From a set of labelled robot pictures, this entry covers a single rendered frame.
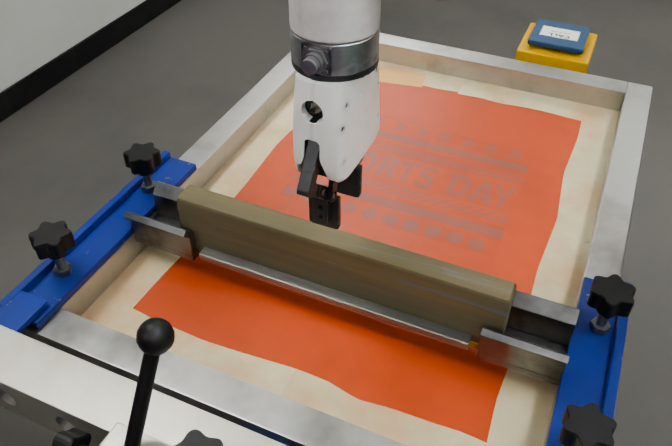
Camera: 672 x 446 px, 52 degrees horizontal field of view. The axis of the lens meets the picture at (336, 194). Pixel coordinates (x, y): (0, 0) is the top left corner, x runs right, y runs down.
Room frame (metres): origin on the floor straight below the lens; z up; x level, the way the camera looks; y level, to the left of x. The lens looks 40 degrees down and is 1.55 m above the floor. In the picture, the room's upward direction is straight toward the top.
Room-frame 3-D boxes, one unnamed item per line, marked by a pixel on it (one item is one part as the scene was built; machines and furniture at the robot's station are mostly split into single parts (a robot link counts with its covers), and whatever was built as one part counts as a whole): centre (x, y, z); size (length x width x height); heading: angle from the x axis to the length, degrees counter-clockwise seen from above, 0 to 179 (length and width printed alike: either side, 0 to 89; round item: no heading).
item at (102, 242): (0.60, 0.27, 0.98); 0.30 x 0.05 x 0.07; 156
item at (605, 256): (0.71, -0.08, 0.97); 0.79 x 0.58 x 0.04; 156
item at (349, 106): (0.53, 0.00, 1.23); 0.10 x 0.08 x 0.11; 156
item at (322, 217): (0.49, 0.02, 1.13); 0.03 x 0.03 x 0.07; 66
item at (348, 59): (0.52, 0.00, 1.29); 0.09 x 0.07 x 0.03; 156
